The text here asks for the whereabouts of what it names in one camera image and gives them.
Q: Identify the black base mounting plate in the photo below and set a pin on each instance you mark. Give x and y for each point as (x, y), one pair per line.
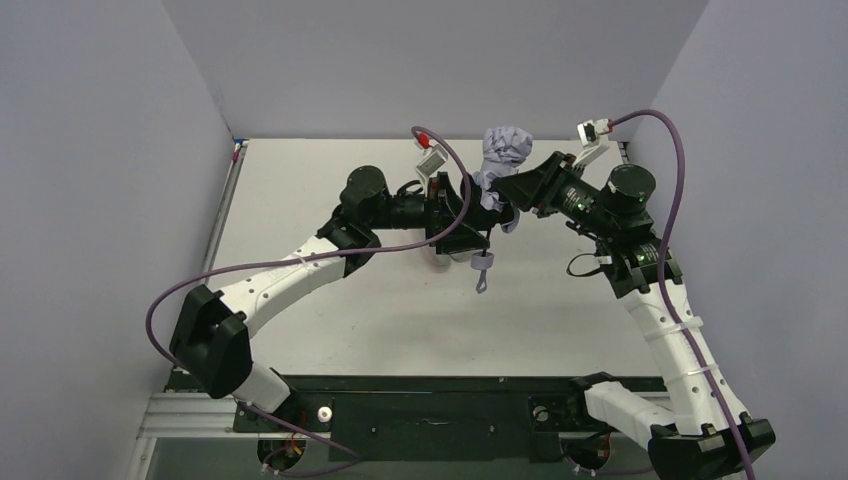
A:
(420, 418)

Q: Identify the lavender folding umbrella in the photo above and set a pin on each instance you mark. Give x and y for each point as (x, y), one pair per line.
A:
(504, 150)

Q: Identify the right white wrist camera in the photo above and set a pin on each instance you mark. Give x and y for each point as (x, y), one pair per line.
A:
(591, 134)

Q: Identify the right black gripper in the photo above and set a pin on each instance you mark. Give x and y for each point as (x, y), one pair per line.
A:
(549, 183)

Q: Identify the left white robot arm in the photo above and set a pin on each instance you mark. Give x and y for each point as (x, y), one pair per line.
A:
(213, 334)

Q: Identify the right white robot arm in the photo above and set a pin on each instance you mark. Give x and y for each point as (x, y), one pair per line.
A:
(707, 432)

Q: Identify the aluminium extrusion rail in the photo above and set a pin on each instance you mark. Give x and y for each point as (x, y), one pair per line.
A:
(189, 415)

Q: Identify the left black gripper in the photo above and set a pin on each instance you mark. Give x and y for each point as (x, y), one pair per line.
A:
(439, 211)

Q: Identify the pink umbrella case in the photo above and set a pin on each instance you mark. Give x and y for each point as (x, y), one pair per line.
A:
(439, 262)

